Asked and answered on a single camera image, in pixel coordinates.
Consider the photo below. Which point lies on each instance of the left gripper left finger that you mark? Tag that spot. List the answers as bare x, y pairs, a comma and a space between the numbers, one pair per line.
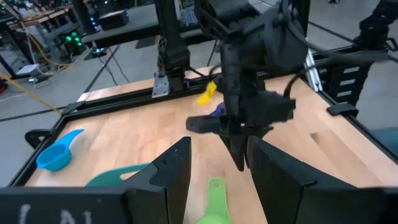
161, 193

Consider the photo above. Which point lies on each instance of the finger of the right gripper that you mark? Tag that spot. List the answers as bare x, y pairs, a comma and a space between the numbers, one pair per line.
234, 146
244, 152

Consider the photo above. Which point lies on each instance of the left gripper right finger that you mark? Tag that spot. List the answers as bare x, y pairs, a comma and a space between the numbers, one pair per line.
280, 193

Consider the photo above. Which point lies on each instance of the small dark blue measuring cup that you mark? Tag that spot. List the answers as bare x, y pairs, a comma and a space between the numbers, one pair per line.
219, 109

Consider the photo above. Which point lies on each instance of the green measuring cup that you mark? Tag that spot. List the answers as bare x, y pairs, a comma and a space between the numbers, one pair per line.
216, 199

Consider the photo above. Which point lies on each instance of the teal plastic basket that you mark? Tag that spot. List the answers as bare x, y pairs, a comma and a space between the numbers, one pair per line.
105, 179

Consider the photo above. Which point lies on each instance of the light blue measuring cup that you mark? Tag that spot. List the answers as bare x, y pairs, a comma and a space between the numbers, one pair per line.
54, 157

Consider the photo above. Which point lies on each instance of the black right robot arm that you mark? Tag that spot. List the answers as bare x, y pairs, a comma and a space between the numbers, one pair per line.
172, 46

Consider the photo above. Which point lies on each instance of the yellow tag on gripper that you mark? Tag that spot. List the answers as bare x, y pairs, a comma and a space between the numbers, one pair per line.
206, 95

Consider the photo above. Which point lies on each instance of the black slotted box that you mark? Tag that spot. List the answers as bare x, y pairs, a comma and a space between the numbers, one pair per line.
332, 77

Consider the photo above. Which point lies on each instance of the black side desk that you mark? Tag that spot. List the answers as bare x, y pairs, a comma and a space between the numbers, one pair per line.
140, 25

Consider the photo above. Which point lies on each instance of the black computer green lights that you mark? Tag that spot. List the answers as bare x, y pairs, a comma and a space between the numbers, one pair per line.
74, 42

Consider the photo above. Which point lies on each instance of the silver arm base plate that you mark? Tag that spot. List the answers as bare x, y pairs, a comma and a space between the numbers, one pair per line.
160, 87

